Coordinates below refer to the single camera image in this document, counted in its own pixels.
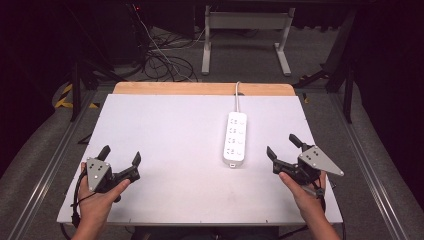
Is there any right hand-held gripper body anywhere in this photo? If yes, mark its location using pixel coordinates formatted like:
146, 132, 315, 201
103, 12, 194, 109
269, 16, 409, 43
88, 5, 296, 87
272, 143, 345, 198

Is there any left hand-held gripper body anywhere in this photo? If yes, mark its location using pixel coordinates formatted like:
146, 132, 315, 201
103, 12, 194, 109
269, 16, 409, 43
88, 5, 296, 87
85, 156, 141, 194

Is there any person's left hand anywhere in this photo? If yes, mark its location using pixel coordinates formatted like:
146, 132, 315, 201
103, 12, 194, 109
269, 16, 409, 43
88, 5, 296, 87
77, 162, 132, 232

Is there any person's right hand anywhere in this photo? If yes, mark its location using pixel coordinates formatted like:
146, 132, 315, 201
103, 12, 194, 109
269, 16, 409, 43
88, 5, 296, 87
278, 170, 328, 221

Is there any white table board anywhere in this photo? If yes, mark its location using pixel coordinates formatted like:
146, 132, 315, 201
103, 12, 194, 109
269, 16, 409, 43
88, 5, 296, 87
56, 93, 344, 226

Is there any white power strip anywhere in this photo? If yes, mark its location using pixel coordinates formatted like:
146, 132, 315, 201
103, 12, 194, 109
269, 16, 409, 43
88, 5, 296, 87
222, 111, 248, 169

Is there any yellow black hazard tape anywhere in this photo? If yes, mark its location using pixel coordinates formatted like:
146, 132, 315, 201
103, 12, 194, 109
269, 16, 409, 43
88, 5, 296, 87
54, 83, 100, 110

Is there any black metal stand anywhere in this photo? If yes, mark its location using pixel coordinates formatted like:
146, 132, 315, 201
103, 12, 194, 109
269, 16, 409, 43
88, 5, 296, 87
293, 6, 359, 124
64, 3, 128, 123

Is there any wooden table top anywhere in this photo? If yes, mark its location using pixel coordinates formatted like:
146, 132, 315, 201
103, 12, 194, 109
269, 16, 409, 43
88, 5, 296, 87
112, 81, 297, 97

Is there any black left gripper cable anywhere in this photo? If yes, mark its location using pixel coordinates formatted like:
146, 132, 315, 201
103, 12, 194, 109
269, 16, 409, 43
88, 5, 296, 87
70, 169, 101, 229

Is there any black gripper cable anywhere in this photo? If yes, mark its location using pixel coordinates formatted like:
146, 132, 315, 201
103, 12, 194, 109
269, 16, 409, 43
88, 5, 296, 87
70, 169, 101, 229
316, 179, 348, 240

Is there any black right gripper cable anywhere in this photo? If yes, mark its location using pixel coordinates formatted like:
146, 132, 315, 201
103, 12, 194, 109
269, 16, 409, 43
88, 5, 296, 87
316, 179, 348, 240

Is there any white power strip cable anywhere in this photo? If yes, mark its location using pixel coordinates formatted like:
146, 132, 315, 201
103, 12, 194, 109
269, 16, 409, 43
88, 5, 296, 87
234, 80, 242, 114

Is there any tangle of black floor cables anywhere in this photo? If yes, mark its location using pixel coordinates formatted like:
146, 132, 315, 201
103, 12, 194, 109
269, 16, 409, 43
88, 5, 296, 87
139, 26, 261, 83

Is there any white floor cable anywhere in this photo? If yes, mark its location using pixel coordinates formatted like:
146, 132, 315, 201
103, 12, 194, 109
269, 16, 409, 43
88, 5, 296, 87
132, 3, 206, 82

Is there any white metal table frame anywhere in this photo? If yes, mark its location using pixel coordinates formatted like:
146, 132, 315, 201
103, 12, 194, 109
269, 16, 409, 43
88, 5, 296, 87
201, 4, 297, 77

